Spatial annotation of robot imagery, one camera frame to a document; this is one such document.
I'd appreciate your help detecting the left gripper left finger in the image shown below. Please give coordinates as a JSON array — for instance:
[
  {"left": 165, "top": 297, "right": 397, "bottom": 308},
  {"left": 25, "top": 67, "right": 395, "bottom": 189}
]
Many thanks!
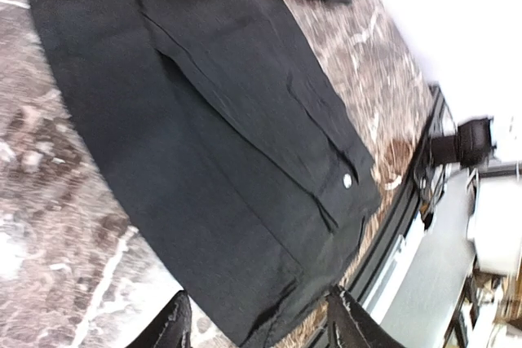
[{"left": 127, "top": 290, "right": 192, "bottom": 348}]

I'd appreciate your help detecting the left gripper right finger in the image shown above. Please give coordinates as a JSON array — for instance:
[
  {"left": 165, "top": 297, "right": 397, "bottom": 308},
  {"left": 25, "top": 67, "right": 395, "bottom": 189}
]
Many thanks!
[{"left": 326, "top": 285, "right": 404, "bottom": 348}]

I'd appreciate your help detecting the black long sleeve shirt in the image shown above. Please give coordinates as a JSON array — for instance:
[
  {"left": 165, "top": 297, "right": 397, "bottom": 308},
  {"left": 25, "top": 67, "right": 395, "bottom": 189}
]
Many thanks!
[{"left": 29, "top": 0, "right": 380, "bottom": 347}]

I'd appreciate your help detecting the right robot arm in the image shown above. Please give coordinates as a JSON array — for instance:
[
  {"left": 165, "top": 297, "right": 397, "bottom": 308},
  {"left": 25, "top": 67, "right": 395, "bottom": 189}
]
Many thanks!
[{"left": 429, "top": 115, "right": 521, "bottom": 276}]

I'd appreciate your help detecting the black front rail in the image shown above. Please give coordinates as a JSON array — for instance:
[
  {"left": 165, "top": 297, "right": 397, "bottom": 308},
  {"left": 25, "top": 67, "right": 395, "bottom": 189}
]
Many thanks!
[{"left": 317, "top": 82, "right": 449, "bottom": 345}]

